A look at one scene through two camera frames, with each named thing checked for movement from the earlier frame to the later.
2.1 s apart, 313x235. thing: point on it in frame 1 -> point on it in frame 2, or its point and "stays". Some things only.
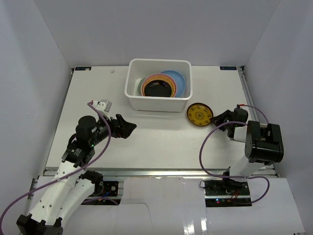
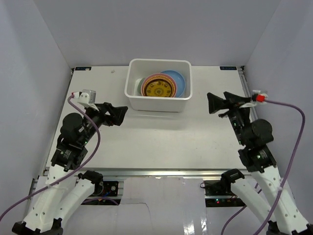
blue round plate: [179, 80] stays
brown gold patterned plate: [199, 114] -> [158, 88]
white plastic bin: [139, 68] stays
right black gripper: [218, 120] -> [215, 103]
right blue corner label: [228, 68] stays
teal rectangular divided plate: [137, 88] stays
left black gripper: [117, 126] -> [105, 111]
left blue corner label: [82, 68] stays
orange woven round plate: [162, 78] stays
